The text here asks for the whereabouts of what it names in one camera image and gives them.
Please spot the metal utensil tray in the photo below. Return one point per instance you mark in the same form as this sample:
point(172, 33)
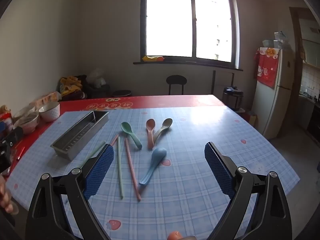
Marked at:
point(82, 132)

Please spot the person's left hand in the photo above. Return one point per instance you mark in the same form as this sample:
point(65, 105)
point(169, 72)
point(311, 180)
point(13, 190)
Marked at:
point(4, 195)

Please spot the dark basket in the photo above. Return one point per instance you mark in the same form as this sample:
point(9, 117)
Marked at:
point(100, 91)

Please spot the rice cooker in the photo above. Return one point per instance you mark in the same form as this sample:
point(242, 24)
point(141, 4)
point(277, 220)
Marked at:
point(232, 98)

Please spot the dark kitchen cabinet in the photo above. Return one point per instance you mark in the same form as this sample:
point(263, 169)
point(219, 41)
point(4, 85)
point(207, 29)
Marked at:
point(306, 112)

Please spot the yellow bag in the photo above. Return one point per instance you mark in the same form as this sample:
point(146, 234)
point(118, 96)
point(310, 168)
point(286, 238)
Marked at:
point(71, 86)

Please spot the clear plastic containers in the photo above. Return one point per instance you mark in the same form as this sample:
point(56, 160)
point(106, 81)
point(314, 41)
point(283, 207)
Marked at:
point(280, 40)

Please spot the snack packets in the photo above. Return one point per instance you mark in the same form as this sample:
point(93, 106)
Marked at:
point(6, 120)

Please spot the red printed cloth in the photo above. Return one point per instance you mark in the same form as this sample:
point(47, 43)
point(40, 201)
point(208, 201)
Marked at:
point(266, 66)

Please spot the green chopstick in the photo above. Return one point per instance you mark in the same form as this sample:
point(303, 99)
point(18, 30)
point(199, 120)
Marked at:
point(96, 151)
point(120, 167)

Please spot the glass bowl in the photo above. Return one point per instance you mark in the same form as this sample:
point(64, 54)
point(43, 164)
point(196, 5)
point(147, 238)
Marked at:
point(27, 123)

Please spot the white bowl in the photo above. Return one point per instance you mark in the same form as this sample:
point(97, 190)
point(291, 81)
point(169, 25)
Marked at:
point(50, 111)

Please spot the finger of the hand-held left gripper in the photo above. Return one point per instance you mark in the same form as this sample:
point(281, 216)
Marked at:
point(16, 133)

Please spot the window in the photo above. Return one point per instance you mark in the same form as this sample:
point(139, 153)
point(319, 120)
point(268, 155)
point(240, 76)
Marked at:
point(193, 30)

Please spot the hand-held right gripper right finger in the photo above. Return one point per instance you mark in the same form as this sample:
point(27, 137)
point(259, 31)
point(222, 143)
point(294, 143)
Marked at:
point(220, 172)

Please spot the small cardboard box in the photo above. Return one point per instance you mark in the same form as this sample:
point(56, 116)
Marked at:
point(252, 120)

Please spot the black chair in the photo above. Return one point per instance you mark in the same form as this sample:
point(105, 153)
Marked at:
point(176, 80)

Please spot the beige spoon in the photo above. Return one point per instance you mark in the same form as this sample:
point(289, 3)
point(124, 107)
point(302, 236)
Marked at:
point(167, 123)

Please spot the red pen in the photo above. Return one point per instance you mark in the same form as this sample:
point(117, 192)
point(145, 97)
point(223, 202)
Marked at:
point(20, 153)

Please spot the green spoon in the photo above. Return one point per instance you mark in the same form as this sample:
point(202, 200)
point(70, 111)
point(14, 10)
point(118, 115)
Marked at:
point(126, 127)

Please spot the yellow packet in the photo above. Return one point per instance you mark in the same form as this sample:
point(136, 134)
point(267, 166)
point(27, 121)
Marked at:
point(152, 59)

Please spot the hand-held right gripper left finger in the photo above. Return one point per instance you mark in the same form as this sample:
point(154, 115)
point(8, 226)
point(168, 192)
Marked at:
point(100, 172)

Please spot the blue spoon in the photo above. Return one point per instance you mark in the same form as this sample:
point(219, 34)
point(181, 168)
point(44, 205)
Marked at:
point(157, 155)

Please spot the clear plastic bag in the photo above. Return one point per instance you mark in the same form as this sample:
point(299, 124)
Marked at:
point(96, 76)

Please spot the printed cardboard box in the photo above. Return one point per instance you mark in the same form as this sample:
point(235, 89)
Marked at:
point(45, 98)

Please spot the blue plaid table mat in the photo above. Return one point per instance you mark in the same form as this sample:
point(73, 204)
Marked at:
point(190, 180)

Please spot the pink spoon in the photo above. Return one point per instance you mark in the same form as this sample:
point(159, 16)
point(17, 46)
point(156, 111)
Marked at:
point(150, 125)

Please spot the dark metal frame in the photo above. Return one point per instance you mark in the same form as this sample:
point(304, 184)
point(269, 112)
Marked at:
point(214, 82)

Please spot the white fridge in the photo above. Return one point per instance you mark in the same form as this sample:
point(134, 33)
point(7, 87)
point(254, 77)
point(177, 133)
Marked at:
point(280, 110)

